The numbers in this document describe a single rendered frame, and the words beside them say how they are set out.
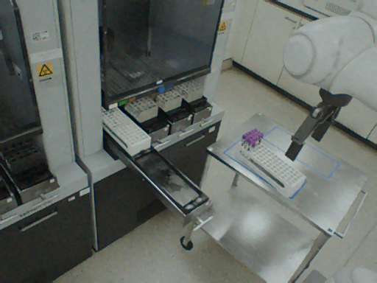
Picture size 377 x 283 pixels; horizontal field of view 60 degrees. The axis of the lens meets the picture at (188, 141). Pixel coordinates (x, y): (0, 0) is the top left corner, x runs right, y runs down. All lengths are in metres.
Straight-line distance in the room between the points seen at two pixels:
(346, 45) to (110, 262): 1.70
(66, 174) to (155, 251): 0.85
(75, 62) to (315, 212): 1.04
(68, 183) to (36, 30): 0.60
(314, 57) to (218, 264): 1.63
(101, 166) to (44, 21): 0.63
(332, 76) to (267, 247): 1.36
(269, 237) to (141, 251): 0.74
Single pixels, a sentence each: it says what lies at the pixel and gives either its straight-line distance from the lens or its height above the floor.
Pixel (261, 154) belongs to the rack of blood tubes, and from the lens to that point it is 1.40.
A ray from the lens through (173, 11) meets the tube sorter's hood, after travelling 1.35.
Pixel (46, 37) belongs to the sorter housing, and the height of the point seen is 1.30.
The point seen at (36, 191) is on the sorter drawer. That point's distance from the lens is 1.33.
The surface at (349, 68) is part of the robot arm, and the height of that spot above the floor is 1.54.
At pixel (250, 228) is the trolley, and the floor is 0.28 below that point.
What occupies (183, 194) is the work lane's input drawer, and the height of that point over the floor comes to 0.80.
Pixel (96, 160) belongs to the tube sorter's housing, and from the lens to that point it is 1.46.
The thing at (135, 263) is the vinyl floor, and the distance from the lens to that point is 2.00.
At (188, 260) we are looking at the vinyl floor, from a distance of 2.03.
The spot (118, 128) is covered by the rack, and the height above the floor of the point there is 0.86.
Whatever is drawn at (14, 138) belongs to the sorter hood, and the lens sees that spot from 1.22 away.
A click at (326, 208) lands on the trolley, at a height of 0.82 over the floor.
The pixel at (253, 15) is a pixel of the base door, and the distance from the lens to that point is 3.67.
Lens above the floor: 1.76
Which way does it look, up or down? 41 degrees down
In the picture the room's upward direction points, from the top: 11 degrees clockwise
